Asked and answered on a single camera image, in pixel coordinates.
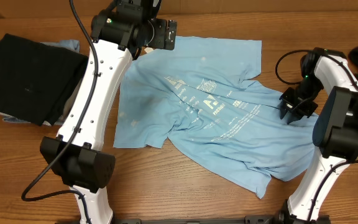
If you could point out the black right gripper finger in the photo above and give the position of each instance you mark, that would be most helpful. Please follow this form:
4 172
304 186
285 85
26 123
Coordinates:
293 118
283 112

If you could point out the light blue printed t-shirt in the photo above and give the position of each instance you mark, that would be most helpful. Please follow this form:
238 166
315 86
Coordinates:
204 97

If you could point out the cardboard back wall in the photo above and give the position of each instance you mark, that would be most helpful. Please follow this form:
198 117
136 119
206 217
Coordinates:
61 8

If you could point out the folded light blue garment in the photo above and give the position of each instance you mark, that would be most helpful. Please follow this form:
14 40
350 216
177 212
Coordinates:
70 44

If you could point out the folded black garment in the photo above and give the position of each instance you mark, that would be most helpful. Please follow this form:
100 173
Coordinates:
36 79

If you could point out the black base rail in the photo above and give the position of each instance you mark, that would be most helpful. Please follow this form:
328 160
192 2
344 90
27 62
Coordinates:
250 219

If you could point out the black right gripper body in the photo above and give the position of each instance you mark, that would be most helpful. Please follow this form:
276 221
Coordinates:
301 101

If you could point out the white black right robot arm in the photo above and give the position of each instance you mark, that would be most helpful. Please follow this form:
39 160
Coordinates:
335 133

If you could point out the folded grey garment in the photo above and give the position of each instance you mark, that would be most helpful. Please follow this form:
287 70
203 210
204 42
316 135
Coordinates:
66 109

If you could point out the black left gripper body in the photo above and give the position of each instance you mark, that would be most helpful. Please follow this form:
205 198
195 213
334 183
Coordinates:
156 40

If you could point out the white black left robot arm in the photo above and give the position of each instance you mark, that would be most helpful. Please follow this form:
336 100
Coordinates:
118 34

